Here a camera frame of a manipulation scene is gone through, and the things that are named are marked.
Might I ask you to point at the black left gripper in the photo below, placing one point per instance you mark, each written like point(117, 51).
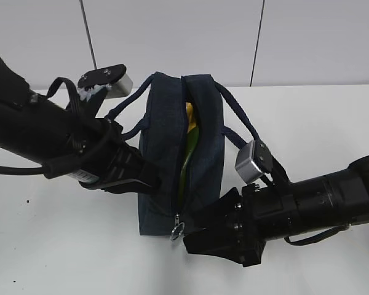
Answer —
point(107, 163)

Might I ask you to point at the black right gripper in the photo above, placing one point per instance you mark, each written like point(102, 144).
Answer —
point(236, 227)

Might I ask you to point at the dark blue lunch bag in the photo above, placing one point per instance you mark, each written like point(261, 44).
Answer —
point(183, 134)

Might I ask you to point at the green cucumber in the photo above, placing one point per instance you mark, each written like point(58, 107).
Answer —
point(191, 143)

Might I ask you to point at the yellow toy squash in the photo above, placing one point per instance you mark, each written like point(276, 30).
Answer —
point(192, 117)

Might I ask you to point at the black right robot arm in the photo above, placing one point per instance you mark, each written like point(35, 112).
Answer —
point(326, 205)

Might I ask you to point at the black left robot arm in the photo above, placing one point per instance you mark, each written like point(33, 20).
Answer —
point(62, 134)

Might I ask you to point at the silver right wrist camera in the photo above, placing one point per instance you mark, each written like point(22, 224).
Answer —
point(253, 161)

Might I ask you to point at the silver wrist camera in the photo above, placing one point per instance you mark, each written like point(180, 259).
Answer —
point(253, 161)
point(114, 78)

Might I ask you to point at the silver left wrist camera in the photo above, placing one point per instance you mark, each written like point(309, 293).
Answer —
point(114, 78)

